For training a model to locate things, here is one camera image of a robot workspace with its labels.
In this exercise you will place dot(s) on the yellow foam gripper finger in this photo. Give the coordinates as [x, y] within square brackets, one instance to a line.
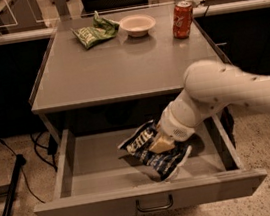
[162, 142]

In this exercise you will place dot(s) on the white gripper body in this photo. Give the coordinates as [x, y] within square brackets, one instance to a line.
[174, 124]

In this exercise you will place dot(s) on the blue chip bag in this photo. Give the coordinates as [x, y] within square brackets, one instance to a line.
[167, 163]

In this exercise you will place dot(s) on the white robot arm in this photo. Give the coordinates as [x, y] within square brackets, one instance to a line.
[209, 86]

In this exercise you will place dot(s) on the grey counter cabinet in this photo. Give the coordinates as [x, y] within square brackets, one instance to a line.
[122, 68]

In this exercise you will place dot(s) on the grey open drawer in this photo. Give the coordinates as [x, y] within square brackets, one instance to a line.
[95, 178]

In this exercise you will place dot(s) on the green chip bag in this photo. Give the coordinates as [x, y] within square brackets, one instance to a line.
[101, 30]

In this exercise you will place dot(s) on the red soda can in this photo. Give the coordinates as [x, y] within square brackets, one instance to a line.
[182, 19]

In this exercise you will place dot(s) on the white paper bowl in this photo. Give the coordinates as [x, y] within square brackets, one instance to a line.
[137, 25]

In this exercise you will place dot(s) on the black floor stand leg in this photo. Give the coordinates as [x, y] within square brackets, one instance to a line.
[19, 162]

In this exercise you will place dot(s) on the metal drawer handle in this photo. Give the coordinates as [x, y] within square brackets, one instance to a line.
[150, 206]

